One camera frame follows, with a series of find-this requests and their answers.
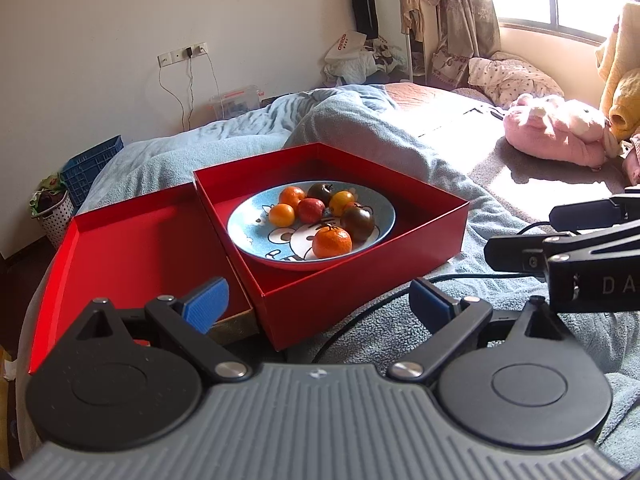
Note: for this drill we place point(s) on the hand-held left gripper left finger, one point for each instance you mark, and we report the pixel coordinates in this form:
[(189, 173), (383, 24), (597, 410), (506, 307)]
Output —
[(207, 305)]

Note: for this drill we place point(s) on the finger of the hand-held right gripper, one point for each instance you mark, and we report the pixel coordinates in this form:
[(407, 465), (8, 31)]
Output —
[(515, 254), (580, 216)]

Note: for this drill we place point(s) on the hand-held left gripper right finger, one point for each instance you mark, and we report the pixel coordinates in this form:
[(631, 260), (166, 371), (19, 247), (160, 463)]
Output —
[(432, 302)]

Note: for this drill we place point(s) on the deep red box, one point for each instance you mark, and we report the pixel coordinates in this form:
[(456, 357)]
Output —
[(350, 305)]

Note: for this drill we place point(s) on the blue cartoon print plate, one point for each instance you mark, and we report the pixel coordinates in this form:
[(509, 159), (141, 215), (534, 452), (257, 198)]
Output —
[(250, 225)]

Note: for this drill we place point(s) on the shallow red box lid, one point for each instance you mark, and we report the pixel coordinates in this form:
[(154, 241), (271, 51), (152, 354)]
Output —
[(135, 245)]

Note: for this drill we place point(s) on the reddish-brown tomato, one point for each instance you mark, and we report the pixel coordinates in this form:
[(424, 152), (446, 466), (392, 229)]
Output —
[(357, 224)]

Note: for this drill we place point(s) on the orange mandarin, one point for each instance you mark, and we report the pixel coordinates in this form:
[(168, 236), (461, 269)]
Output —
[(281, 215), (331, 243), (292, 196)]

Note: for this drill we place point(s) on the small orange tomato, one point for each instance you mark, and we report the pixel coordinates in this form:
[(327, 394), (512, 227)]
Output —
[(341, 203)]

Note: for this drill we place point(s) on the red fruit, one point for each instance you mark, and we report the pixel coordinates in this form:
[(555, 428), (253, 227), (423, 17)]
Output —
[(311, 210)]

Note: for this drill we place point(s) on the dark green-brown tomato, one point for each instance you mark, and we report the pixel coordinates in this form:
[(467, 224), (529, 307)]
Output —
[(319, 191)]

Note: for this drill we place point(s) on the pink plush toy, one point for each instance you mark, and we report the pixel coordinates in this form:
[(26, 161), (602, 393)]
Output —
[(555, 130)]

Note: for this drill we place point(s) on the pink dotted pillow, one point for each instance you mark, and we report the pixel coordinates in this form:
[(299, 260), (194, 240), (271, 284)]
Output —
[(510, 77)]

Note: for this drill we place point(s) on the white perforated laundry basket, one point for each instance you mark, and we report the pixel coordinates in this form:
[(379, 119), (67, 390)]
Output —
[(57, 225)]

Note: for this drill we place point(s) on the blue plastic crate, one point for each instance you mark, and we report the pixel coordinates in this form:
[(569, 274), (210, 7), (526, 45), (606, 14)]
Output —
[(92, 167)]

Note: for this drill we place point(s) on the pink bed cover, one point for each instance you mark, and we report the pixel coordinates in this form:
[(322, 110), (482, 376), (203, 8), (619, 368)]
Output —
[(430, 96)]

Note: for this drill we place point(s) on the grey-blue blanket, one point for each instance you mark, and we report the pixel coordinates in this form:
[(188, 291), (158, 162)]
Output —
[(360, 125)]

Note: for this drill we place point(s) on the crumpled clothes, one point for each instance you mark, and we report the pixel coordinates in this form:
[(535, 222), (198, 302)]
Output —
[(47, 195)]

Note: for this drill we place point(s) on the clear storage box orange lid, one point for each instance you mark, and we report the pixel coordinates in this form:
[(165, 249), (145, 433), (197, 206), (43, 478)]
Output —
[(235, 102)]

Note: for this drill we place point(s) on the white clothes rack pole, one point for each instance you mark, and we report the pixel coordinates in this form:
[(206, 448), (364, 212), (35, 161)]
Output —
[(409, 57)]

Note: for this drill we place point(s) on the floral curtain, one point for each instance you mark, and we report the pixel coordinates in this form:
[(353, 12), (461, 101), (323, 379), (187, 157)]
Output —
[(465, 10)]

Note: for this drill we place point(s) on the pile of mixed clothes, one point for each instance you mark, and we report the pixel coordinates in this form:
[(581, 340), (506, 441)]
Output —
[(350, 70)]

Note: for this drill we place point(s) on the white paper bag red print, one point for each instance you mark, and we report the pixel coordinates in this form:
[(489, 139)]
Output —
[(350, 45)]

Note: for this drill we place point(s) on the black hanging garment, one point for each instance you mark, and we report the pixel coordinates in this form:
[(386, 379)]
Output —
[(365, 0)]

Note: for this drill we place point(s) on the white wall socket strip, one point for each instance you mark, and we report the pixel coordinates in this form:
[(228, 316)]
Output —
[(175, 55)]

